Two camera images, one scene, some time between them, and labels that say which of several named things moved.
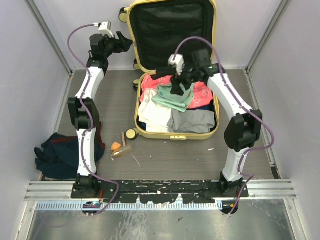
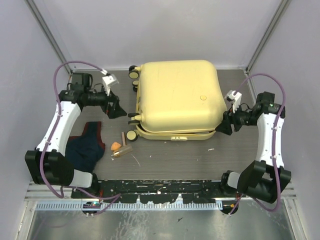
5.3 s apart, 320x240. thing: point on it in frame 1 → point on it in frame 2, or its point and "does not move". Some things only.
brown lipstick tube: x=123 y=139 does not move
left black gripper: x=123 y=43 → x=114 y=111
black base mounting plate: x=162 y=191 does not move
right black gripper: x=176 y=88 → x=228 y=117
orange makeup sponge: x=115 y=146 does not move
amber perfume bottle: x=123 y=151 does not move
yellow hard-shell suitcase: x=159 y=29 → x=181 y=100
